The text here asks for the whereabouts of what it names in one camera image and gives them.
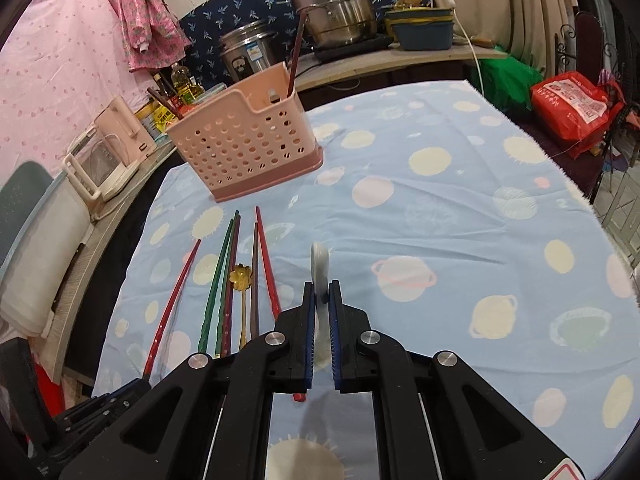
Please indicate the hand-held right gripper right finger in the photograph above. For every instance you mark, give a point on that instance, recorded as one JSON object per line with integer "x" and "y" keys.
{"x": 335, "y": 340}

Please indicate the grey kitchen counter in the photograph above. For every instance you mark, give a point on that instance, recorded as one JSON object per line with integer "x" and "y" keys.
{"x": 380, "y": 60}

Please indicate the navy leaf print cloth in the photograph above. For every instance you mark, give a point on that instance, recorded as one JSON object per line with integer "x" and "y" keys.
{"x": 240, "y": 0}

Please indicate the cooking oil bottle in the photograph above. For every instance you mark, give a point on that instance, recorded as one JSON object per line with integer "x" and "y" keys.
{"x": 185, "y": 85}

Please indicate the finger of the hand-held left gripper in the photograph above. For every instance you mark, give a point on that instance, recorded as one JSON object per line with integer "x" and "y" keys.
{"x": 100, "y": 410}

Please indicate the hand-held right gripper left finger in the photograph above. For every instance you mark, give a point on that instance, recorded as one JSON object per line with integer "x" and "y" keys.
{"x": 310, "y": 340}

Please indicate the stainless steel rice cooker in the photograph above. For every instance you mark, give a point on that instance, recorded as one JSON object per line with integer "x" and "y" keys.
{"x": 250, "y": 55}

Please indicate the pink perforated utensil basket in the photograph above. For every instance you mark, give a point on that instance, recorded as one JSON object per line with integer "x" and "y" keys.
{"x": 240, "y": 145}

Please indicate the green plastic bag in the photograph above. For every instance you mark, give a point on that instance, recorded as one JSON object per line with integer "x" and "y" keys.
{"x": 505, "y": 85}

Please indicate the clear container blue lid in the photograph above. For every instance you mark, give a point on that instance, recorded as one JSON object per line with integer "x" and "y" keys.
{"x": 215, "y": 91}

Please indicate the blue plastic basin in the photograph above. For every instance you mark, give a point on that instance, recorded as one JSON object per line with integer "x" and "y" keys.
{"x": 422, "y": 35}

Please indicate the beige curtain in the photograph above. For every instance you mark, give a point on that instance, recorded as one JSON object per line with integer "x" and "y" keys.
{"x": 500, "y": 0}

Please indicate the yellow plastic basin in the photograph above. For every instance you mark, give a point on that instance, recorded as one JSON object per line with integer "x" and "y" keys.
{"x": 420, "y": 11}

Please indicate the white ceramic spoon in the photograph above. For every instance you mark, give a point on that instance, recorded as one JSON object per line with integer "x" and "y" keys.
{"x": 319, "y": 265}

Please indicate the black induction cooktop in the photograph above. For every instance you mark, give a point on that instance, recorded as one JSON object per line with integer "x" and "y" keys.
{"x": 350, "y": 50}

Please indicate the yellow tin can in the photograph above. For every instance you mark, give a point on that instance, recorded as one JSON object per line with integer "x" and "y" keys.
{"x": 152, "y": 120}

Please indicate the green chopsticks pair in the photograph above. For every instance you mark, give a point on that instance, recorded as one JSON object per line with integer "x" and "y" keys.
{"x": 217, "y": 285}

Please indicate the dark sauce bottle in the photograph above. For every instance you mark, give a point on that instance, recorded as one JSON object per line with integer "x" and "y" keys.
{"x": 162, "y": 85}

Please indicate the pink floral garment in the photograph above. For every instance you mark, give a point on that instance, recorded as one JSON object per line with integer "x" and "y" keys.
{"x": 145, "y": 25}

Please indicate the blue planet print tablecloth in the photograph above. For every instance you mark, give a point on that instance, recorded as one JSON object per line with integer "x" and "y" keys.
{"x": 425, "y": 210}

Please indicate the stainless steel steamer pot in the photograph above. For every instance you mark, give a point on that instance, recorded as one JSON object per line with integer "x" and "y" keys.
{"x": 335, "y": 10}

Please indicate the red chopstick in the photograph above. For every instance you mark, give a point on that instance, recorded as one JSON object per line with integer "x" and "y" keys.
{"x": 267, "y": 265}
{"x": 173, "y": 305}

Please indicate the red printed bag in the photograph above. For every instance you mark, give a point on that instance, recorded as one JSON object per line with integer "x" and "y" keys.
{"x": 570, "y": 105}

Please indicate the dark metal ornate chair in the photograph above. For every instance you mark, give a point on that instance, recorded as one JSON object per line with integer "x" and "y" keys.
{"x": 587, "y": 35}

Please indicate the pink dotted curtain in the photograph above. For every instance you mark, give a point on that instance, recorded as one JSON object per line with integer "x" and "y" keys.
{"x": 40, "y": 85}

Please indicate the pink electric kettle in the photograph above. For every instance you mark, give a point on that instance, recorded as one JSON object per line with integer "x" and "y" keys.
{"x": 120, "y": 130}

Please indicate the dark maroon seat cushion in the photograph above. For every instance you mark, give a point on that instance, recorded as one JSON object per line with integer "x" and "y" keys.
{"x": 555, "y": 155}

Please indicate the gold flower spoon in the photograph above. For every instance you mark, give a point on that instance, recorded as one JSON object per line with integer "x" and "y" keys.
{"x": 240, "y": 276}

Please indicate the wood grain side table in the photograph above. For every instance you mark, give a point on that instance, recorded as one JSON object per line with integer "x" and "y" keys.
{"x": 100, "y": 255}

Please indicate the white glass kettle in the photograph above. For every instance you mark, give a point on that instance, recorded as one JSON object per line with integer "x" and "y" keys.
{"x": 100, "y": 170}

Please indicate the green chopstick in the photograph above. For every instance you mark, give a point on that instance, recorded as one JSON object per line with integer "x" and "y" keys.
{"x": 228, "y": 285}

